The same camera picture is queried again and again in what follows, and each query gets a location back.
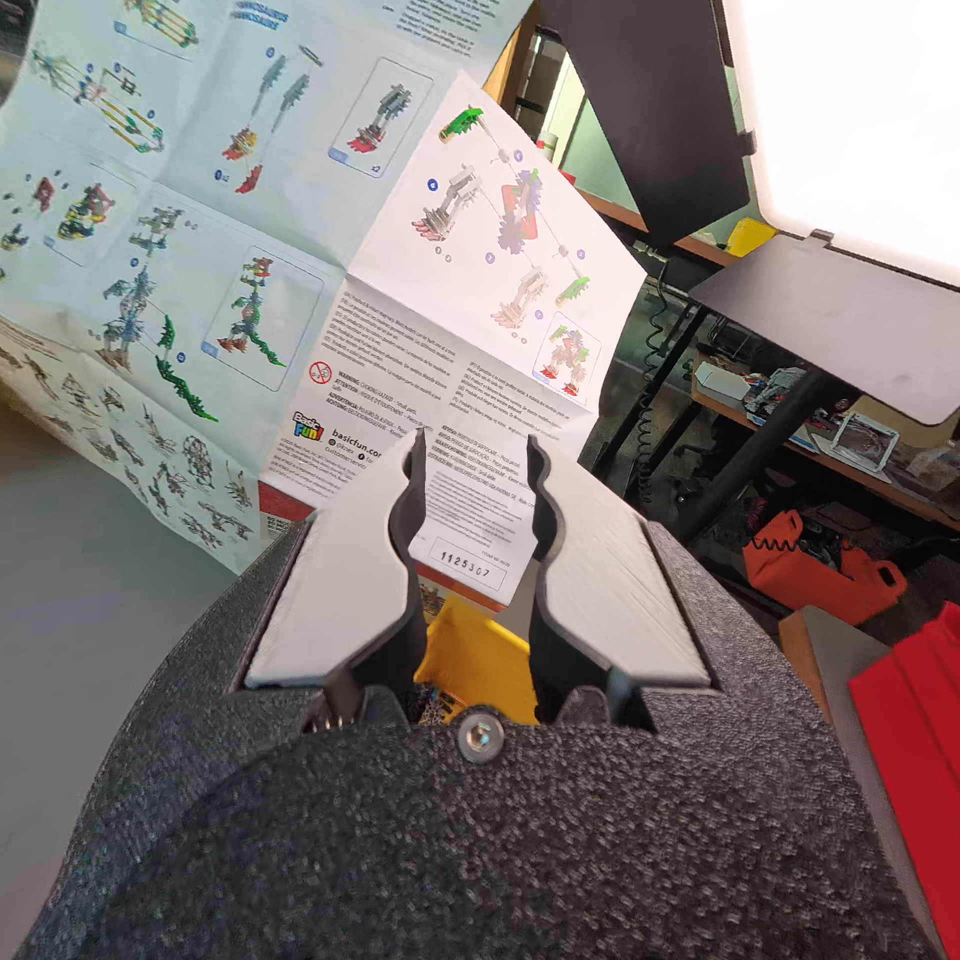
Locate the yellow plastic bin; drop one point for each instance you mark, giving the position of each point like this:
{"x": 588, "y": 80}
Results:
{"x": 480, "y": 660}

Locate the white flat box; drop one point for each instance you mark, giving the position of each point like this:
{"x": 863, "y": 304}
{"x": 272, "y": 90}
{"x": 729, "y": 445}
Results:
{"x": 720, "y": 382}

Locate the yellow box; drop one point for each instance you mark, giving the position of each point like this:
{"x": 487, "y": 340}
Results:
{"x": 750, "y": 237}

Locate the small wooden work desk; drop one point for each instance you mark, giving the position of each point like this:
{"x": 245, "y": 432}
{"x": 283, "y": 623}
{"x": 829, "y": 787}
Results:
{"x": 915, "y": 499}

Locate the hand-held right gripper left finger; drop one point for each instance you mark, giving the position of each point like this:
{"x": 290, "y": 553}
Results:
{"x": 330, "y": 585}

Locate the black light stand pole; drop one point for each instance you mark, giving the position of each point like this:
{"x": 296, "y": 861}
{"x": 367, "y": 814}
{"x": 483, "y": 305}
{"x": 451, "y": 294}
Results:
{"x": 757, "y": 457}

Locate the grey toy robot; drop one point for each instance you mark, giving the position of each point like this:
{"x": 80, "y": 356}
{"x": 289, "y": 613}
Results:
{"x": 776, "y": 390}

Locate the printed paper instruction sheet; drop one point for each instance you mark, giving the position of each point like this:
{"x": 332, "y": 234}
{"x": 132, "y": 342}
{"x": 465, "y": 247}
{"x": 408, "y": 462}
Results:
{"x": 225, "y": 225}

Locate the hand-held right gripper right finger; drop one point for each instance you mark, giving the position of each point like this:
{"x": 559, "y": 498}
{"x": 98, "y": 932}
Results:
{"x": 630, "y": 592}

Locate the black light barn door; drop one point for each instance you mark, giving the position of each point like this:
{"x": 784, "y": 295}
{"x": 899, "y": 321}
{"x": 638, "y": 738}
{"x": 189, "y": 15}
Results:
{"x": 840, "y": 322}
{"x": 652, "y": 112}

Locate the white framed clear box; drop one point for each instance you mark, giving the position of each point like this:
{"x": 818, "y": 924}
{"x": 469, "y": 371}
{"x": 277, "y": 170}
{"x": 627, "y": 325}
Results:
{"x": 862, "y": 442}

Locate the stack of paper cups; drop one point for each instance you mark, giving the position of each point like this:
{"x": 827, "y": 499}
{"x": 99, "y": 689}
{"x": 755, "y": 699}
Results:
{"x": 548, "y": 147}

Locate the red plastic bin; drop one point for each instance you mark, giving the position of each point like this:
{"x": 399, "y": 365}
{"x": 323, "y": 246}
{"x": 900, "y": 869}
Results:
{"x": 915, "y": 750}

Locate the white studio light panel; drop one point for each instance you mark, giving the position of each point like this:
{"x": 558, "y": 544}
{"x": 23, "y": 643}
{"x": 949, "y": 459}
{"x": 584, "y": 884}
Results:
{"x": 862, "y": 112}

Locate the orange plastic tool case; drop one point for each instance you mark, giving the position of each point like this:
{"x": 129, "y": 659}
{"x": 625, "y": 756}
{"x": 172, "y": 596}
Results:
{"x": 810, "y": 577}

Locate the long wooden office desk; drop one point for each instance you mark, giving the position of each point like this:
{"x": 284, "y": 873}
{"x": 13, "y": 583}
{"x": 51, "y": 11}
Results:
{"x": 622, "y": 214}

